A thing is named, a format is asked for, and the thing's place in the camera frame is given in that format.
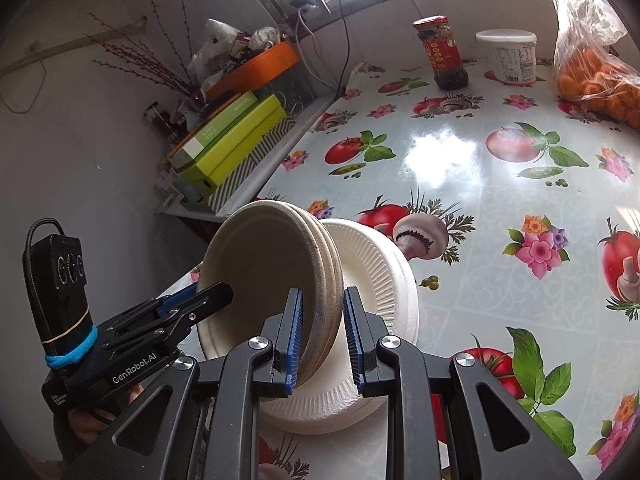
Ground dark sauce jar red label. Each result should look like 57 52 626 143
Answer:
412 16 469 92

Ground pale green box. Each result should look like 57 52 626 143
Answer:
167 91 261 171

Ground orange tray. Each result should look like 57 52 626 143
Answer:
205 40 301 102

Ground dark glass bottle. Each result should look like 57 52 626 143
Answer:
144 102 173 138

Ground lime green box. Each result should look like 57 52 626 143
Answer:
200 110 288 198
177 95 283 186

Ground red bud branches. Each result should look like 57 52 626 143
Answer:
85 0 201 98

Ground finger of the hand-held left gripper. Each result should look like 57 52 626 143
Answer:
157 282 198 317
107 282 235 348

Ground person's left hand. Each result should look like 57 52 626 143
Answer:
67 385 143 443

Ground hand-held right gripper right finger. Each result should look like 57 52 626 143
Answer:
342 286 583 480

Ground white cable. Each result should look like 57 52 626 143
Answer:
295 5 341 91

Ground white plastic tub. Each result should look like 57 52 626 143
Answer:
475 29 538 85

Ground black braided cable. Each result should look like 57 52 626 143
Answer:
27 217 61 321

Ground clear bag of oranges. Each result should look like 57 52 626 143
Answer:
546 0 640 128

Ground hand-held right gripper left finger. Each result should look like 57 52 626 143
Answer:
65 287 305 480

